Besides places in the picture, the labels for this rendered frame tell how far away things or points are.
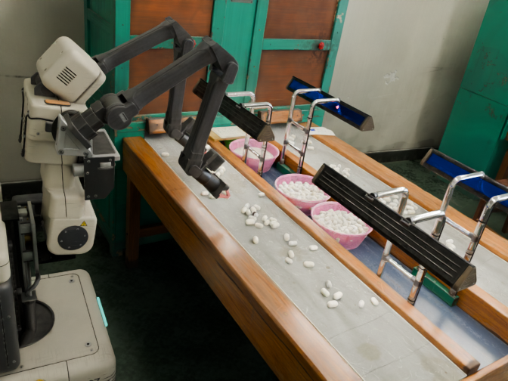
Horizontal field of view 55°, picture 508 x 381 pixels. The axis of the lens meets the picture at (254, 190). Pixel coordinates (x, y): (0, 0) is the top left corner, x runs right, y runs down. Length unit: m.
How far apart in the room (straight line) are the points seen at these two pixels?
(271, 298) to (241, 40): 1.55
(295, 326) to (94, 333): 0.93
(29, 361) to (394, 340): 1.30
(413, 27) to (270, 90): 1.91
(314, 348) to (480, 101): 3.40
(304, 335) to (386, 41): 3.22
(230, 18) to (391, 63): 2.12
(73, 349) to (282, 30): 1.90
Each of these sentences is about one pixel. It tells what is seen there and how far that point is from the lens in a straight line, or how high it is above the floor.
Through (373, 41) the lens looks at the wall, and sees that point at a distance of 4.26.
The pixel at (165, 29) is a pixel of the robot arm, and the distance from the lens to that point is 1.97.
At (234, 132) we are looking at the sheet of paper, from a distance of 2.74.
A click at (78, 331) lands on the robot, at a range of 2.15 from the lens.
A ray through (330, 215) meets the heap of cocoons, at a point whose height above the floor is 0.74.
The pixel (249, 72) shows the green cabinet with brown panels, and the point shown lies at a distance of 2.78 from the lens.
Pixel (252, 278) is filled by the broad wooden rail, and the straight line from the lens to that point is 1.66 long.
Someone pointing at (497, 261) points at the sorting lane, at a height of 0.74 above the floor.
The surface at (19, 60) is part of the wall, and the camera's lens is 3.28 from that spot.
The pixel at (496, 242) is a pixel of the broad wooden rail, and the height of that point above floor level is 0.76.
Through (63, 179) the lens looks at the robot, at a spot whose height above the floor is 0.94.
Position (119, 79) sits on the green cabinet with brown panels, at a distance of 2.49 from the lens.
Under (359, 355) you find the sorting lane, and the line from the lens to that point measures 1.53.
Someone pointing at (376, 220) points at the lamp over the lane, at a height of 1.07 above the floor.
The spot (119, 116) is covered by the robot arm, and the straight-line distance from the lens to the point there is 1.52.
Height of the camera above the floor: 1.78
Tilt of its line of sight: 28 degrees down
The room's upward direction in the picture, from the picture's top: 9 degrees clockwise
